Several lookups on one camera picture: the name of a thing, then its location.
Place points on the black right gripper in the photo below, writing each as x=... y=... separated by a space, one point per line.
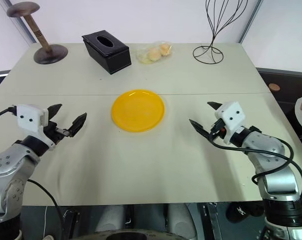
x=219 y=131

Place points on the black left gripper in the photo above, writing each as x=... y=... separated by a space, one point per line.
x=53 y=131

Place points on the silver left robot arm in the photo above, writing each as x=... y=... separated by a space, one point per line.
x=14 y=160

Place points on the dark rounded robot base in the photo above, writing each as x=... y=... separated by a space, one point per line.
x=131 y=233

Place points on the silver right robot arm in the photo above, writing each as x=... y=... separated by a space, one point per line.
x=266 y=147

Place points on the yellow plastic plate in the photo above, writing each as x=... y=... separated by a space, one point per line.
x=138 y=110

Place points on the peach coloured fruit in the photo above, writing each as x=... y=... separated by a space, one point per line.
x=154 y=53
x=165 y=49

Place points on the pale yellow fruit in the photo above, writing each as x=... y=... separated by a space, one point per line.
x=144 y=58

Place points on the brown wooden hat stand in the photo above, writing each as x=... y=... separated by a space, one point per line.
x=49 y=53

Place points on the small brown round disc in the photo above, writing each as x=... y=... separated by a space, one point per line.
x=274 y=86

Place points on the black leather tissue box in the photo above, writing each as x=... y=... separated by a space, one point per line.
x=111 y=56

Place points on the beige tablecloth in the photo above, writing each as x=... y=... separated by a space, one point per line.
x=141 y=165

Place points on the dark grey side table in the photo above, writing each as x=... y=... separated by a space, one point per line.
x=286 y=80

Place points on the clear plastic bag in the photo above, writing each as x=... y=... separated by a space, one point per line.
x=143 y=53

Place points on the black shoe with white mark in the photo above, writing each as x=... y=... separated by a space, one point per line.
x=242 y=211

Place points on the grey rounded robot leg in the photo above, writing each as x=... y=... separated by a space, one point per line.
x=178 y=216
x=109 y=217

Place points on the black metal bar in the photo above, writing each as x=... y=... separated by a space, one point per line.
x=213 y=222

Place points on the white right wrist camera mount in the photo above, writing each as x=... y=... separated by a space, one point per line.
x=232 y=112

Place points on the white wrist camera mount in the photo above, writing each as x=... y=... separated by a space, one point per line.
x=28 y=116
x=232 y=112

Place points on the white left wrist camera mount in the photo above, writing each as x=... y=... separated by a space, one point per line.
x=28 y=116

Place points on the black metal bracket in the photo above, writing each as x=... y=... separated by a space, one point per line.
x=71 y=221

